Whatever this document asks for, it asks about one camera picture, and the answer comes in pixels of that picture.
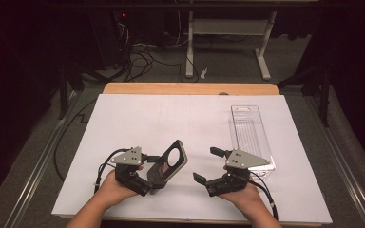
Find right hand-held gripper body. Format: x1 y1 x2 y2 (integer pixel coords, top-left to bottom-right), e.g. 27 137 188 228
205 149 271 198

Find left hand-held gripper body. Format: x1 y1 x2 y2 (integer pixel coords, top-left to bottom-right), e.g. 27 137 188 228
109 146 152 198

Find gold patterned phone case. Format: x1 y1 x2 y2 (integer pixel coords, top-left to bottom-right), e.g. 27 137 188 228
146 139 189 192

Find clear plastic packaging box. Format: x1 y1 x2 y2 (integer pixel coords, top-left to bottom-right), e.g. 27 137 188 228
228 104 277 181

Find person's left hand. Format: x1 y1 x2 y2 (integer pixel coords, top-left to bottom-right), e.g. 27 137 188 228
92 164 146 208

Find person's right hand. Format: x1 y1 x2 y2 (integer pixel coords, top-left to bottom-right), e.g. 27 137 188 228
218 182 268 214

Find white board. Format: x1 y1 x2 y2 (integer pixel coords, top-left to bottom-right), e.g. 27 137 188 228
50 93 333 225

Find wooden table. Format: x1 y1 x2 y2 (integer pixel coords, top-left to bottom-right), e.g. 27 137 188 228
59 82 323 228

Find black metal stand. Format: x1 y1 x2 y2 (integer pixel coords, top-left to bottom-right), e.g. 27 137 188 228
277 63 331 128
58 60 108 121

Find black computer tower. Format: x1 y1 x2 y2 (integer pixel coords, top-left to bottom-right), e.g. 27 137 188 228
88 10 131 71

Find white metal stand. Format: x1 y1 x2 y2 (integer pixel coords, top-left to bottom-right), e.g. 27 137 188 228
184 10 279 82

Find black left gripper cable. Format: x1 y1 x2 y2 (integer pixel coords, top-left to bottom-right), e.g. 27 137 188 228
93 147 131 195

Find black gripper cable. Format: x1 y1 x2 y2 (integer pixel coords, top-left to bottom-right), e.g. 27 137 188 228
93 147 131 195
234 171 279 222

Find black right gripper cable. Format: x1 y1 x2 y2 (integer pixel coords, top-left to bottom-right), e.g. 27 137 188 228
234 171 279 222

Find black floor cable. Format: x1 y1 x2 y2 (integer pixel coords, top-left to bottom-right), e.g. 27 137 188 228
53 98 98 182

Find metal floor rail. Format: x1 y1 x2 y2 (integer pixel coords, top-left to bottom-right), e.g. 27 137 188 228
3 91 81 228
303 94 365 228

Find tangle of floor cables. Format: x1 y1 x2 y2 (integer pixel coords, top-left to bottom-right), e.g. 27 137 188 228
117 22 202 84

